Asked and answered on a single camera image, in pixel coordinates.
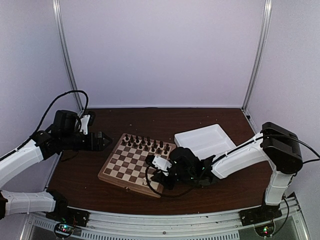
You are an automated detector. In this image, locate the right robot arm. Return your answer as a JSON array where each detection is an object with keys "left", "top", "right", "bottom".
[{"left": 145, "top": 122, "right": 303, "bottom": 221}]

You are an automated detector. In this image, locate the front aluminium rail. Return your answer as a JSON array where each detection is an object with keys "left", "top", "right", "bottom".
[{"left": 22, "top": 192, "right": 306, "bottom": 240}]

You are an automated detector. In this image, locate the dark king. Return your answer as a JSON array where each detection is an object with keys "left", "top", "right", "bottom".
[{"left": 147, "top": 136, "right": 151, "bottom": 146}]

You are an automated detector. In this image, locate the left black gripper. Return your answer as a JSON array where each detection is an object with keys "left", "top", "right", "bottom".
[{"left": 60, "top": 131, "right": 113, "bottom": 152}]

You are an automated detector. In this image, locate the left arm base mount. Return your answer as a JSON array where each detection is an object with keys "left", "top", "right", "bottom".
[{"left": 45, "top": 190, "right": 90, "bottom": 227}]

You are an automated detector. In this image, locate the white plastic tray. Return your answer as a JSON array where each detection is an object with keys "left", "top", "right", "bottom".
[{"left": 174, "top": 124, "right": 236, "bottom": 160}]

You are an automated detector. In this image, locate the dark knight right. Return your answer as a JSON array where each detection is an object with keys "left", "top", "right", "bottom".
[{"left": 159, "top": 141, "right": 164, "bottom": 149}]

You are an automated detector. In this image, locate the wooden chess board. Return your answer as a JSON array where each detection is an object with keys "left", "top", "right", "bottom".
[{"left": 97, "top": 133, "right": 176, "bottom": 198}]

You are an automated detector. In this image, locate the right aluminium frame post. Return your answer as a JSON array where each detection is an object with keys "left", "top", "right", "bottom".
[{"left": 241, "top": 0, "right": 273, "bottom": 112}]

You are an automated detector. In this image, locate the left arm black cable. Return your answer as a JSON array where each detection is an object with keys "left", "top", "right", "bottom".
[{"left": 37, "top": 89, "right": 90, "bottom": 133}]

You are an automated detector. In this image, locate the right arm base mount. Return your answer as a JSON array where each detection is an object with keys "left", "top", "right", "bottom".
[{"left": 239, "top": 205, "right": 283, "bottom": 226}]

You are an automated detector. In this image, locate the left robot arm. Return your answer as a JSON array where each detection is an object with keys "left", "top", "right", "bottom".
[{"left": 0, "top": 110, "right": 113, "bottom": 222}]

